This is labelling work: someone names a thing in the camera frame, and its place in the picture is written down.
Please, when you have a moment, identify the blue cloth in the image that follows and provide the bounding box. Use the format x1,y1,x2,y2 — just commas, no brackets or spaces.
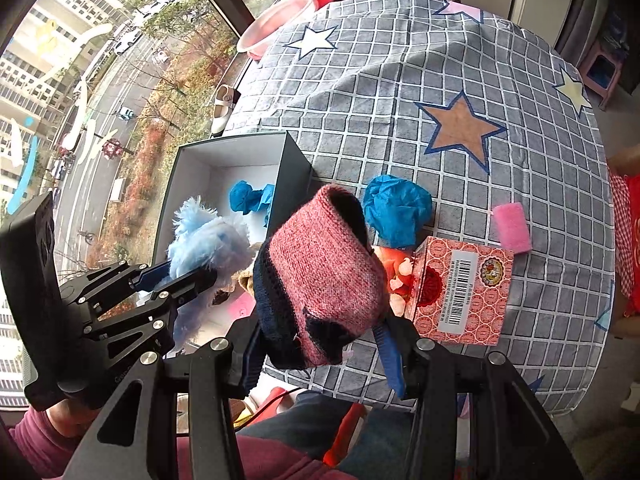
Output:
228,180,277,226
361,175,433,250

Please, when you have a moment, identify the pink plastic basin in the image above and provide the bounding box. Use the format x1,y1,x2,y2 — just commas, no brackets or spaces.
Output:
236,0,317,60

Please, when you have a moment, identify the pink and navy knit sock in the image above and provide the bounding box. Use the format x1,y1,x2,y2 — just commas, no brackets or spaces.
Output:
252,184,390,368

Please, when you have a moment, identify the pink fuzzy sponge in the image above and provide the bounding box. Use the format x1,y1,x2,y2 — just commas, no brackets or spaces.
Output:
491,202,533,253

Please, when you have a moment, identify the red gingham cloth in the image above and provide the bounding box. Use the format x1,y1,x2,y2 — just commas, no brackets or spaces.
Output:
610,172,640,321

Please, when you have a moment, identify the grey white-lined storage box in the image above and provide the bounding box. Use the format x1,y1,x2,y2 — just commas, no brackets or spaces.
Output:
152,130,316,356

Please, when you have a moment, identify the red patterned medicine box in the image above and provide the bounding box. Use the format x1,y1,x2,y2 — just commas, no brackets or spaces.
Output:
404,236,516,347

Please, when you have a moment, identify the person's left forearm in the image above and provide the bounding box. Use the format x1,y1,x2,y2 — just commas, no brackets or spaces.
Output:
10,400,103,480

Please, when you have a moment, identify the grey checked star tablecloth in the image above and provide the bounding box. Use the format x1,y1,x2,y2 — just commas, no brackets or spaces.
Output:
232,0,616,416

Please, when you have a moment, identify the pink plastic stool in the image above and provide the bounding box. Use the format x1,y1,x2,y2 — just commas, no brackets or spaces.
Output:
582,40,626,111

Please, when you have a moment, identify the light blue fluffy plush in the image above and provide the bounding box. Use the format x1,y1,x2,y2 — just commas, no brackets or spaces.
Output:
166,196,256,341

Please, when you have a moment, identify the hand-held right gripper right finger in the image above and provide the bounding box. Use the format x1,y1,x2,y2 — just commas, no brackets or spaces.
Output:
372,317,583,480

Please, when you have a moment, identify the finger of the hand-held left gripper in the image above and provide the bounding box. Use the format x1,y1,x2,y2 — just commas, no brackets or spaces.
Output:
84,266,219,350
61,260,174,322

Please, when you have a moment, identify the white shoe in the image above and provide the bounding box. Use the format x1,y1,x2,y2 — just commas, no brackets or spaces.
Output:
210,85,238,136

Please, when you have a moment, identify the floral tissue pack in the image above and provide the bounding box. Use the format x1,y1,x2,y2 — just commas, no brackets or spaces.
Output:
372,245,417,317

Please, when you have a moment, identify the red packet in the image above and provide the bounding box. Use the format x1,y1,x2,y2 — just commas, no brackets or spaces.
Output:
322,402,367,466

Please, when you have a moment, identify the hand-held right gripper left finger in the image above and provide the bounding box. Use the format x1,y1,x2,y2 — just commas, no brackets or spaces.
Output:
62,325,266,480

